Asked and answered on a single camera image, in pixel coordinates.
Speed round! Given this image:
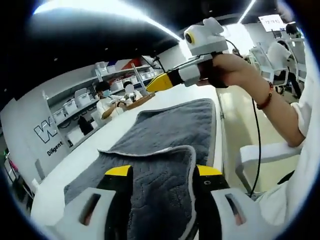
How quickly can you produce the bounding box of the grey towel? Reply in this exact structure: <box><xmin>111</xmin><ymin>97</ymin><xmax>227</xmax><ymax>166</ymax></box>
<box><xmin>63</xmin><ymin>98</ymin><xmax>217</xmax><ymax>240</ymax></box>

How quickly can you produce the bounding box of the white flat box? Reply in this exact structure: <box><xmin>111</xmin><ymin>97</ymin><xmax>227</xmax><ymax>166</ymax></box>
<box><xmin>65</xmin><ymin>128</ymin><xmax>84</xmax><ymax>146</ymax></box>

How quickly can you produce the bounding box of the person's right hand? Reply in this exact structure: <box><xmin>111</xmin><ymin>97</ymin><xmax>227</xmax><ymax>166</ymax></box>
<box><xmin>198</xmin><ymin>52</ymin><xmax>269</xmax><ymax>106</ymax></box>

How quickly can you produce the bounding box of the tall pale pole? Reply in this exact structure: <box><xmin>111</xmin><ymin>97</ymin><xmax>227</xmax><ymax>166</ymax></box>
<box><xmin>130</xmin><ymin>62</ymin><xmax>149</xmax><ymax>98</ymax></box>

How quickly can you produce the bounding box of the brown wooden tray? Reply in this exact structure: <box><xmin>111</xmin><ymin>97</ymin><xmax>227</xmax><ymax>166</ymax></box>
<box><xmin>126</xmin><ymin>92</ymin><xmax>157</xmax><ymax>111</ymax></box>

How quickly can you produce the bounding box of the long ceiling light strip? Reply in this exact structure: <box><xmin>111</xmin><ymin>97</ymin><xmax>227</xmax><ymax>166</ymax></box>
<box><xmin>32</xmin><ymin>0</ymin><xmax>183</xmax><ymax>41</ymax></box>

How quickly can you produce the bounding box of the white mesh office chair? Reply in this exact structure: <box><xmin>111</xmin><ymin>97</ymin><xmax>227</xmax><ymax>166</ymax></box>
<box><xmin>249</xmin><ymin>46</ymin><xmax>288</xmax><ymax>87</ymax></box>

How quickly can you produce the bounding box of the hanging white sign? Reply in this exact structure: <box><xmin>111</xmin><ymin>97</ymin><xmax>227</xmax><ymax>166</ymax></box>
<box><xmin>258</xmin><ymin>14</ymin><xmax>285</xmax><ymax>33</ymax></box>

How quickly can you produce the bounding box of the black upright bag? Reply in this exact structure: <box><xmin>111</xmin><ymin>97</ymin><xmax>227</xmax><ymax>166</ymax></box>
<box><xmin>77</xmin><ymin>115</ymin><xmax>95</xmax><ymax>136</ymax></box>

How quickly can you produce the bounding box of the grey chair back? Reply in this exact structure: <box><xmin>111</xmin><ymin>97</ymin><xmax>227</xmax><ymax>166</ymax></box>
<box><xmin>33</xmin><ymin>158</ymin><xmax>46</xmax><ymax>181</ymax></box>

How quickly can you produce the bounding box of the group of white storage boxes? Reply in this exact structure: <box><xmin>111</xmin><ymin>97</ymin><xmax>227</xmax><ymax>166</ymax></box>
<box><xmin>51</xmin><ymin>61</ymin><xmax>165</xmax><ymax>126</ymax></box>

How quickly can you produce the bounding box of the grey metal shelf rack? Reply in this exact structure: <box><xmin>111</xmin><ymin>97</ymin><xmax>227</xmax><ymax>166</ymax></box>
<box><xmin>42</xmin><ymin>56</ymin><xmax>167</xmax><ymax>147</ymax></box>

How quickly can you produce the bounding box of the person's white clothing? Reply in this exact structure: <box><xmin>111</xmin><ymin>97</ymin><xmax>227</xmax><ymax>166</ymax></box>
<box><xmin>254</xmin><ymin>67</ymin><xmax>318</xmax><ymax>226</ymax></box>

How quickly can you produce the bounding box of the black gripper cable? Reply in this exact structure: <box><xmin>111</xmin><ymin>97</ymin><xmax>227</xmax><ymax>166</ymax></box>
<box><xmin>223</xmin><ymin>38</ymin><xmax>262</xmax><ymax>197</ymax></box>

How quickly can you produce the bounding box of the red bead bracelet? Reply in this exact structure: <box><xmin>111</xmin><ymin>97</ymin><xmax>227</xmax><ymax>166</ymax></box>
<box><xmin>256</xmin><ymin>81</ymin><xmax>275</xmax><ymax>110</ymax></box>

